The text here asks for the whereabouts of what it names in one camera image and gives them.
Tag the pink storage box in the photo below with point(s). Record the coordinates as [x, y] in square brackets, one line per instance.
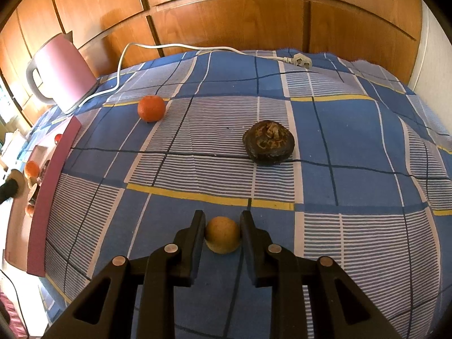
[46, 219]

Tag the orange tangerine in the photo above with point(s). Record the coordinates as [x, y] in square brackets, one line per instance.
[151, 108]
[31, 168]

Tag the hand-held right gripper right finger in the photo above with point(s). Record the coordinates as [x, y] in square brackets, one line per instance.
[247, 254]

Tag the round tan potato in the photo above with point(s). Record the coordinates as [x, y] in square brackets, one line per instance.
[222, 235]

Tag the large brown mushroom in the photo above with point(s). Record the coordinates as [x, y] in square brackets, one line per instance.
[269, 143]

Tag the wooden wardrobe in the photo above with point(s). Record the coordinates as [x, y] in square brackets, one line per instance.
[229, 7]

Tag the red tomato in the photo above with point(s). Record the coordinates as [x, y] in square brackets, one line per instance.
[58, 138]

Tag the blue plaid bedsheet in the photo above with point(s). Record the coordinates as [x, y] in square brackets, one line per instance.
[353, 130]

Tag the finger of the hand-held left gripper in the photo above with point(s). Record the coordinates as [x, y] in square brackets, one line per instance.
[9, 191]

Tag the pink electric kettle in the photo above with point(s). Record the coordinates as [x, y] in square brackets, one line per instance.
[63, 74]

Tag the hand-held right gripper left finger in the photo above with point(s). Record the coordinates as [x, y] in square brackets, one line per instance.
[197, 254]

